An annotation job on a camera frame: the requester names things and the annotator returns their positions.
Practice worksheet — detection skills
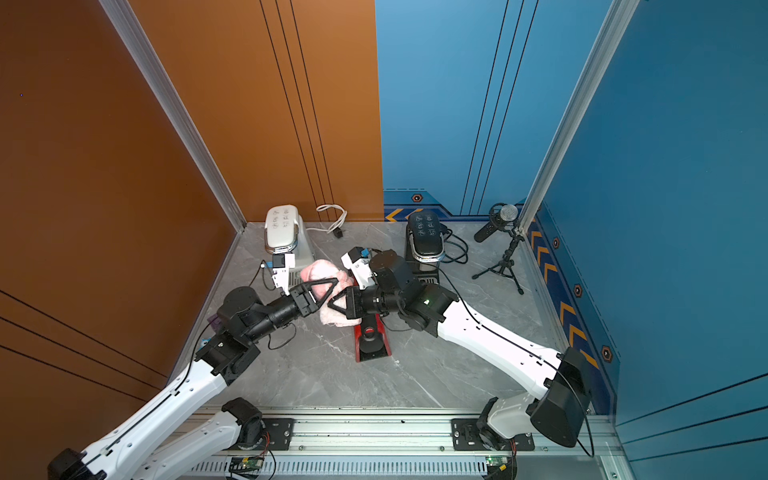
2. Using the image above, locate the black coffee machine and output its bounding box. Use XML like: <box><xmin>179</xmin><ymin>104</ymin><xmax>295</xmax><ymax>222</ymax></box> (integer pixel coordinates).
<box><xmin>405</xmin><ymin>210</ymin><xmax>445</xmax><ymax>284</ymax></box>

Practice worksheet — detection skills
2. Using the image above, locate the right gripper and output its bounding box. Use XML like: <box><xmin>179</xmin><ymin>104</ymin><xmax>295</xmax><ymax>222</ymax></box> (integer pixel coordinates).
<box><xmin>326</xmin><ymin>284</ymin><xmax>406</xmax><ymax>320</ymax></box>

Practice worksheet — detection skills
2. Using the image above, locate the red Nespresso coffee machine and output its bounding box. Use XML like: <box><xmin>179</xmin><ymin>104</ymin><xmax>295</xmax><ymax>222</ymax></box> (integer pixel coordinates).
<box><xmin>354</xmin><ymin>314</ymin><xmax>391</xmax><ymax>363</ymax></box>

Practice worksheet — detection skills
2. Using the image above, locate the black microphone on tripod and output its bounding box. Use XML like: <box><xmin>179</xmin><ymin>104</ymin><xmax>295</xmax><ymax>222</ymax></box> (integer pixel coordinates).
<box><xmin>470</xmin><ymin>202</ymin><xmax>526</xmax><ymax>296</ymax></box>

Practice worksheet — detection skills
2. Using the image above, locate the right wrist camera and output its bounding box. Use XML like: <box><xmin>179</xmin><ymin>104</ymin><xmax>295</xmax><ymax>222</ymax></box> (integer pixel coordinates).
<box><xmin>341</xmin><ymin>247</ymin><xmax>375</xmax><ymax>289</ymax></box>

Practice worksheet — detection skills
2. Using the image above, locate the left green circuit board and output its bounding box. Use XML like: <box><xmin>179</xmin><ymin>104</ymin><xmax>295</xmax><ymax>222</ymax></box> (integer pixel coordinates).
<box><xmin>226</xmin><ymin>456</ymin><xmax>265</xmax><ymax>480</ymax></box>

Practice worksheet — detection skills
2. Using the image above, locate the green circuit board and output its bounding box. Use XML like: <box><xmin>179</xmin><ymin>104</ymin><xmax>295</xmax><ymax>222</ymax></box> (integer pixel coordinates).
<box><xmin>226</xmin><ymin>456</ymin><xmax>265</xmax><ymax>480</ymax></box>
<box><xmin>483</xmin><ymin>457</ymin><xmax>518</xmax><ymax>480</ymax></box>

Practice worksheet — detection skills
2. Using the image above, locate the white power cable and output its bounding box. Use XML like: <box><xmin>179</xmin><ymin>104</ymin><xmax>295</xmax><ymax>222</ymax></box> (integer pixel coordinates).
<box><xmin>305</xmin><ymin>203</ymin><xmax>349</xmax><ymax>240</ymax></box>

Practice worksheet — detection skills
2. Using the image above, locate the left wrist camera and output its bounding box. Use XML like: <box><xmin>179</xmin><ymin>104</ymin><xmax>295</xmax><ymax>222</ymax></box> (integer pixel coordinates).
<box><xmin>270</xmin><ymin>253</ymin><xmax>295</xmax><ymax>295</ymax></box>

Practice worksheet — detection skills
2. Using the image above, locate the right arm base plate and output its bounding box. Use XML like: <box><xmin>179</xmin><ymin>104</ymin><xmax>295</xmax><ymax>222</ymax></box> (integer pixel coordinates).
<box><xmin>450</xmin><ymin>418</ymin><xmax>536</xmax><ymax>452</ymax></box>

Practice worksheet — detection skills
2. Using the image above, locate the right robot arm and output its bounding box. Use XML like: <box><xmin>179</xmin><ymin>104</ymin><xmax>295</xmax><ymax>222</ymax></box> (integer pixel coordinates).
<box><xmin>328</xmin><ymin>247</ymin><xmax>592</xmax><ymax>450</ymax></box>

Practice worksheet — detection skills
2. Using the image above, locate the black machine power cable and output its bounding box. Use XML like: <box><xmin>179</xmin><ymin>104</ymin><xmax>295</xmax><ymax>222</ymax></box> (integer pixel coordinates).
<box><xmin>443</xmin><ymin>226</ymin><xmax>470</xmax><ymax>266</ymax></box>

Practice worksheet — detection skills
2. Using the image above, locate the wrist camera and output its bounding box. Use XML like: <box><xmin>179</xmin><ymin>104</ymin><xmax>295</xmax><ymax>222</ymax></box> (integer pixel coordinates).
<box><xmin>270</xmin><ymin>253</ymin><xmax>295</xmax><ymax>295</ymax></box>
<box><xmin>341</xmin><ymin>247</ymin><xmax>375</xmax><ymax>289</ymax></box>

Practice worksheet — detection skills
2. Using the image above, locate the right green circuit board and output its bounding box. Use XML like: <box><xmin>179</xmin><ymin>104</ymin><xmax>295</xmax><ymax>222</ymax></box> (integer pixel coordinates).
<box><xmin>483</xmin><ymin>457</ymin><xmax>518</xmax><ymax>480</ymax></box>

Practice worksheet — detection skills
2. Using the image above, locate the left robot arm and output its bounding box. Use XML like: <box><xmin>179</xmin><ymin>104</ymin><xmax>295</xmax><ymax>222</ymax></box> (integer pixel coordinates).
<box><xmin>47</xmin><ymin>278</ymin><xmax>338</xmax><ymax>479</ymax></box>

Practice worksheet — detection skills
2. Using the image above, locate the pink striped towel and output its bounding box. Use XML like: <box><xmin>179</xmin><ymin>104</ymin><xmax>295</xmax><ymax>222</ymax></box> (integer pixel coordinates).
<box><xmin>300</xmin><ymin>259</ymin><xmax>361</xmax><ymax>328</ymax></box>

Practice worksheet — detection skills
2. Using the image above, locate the white coffee machine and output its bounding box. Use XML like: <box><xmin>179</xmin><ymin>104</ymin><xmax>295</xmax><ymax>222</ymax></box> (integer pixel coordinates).
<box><xmin>265</xmin><ymin>204</ymin><xmax>315</xmax><ymax>289</ymax></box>

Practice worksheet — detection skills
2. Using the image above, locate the aluminium front rail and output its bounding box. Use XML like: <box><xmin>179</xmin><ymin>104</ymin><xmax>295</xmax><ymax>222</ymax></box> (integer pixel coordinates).
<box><xmin>107</xmin><ymin>410</ymin><xmax>637</xmax><ymax>480</ymax></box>

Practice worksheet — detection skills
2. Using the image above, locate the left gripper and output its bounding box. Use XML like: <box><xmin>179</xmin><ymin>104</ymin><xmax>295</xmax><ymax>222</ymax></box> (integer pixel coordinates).
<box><xmin>245</xmin><ymin>279</ymin><xmax>335</xmax><ymax>348</ymax></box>

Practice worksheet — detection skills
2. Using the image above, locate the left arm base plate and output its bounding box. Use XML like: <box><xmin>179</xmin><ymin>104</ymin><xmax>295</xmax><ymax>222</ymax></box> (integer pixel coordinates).
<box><xmin>225</xmin><ymin>417</ymin><xmax>295</xmax><ymax>452</ymax></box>

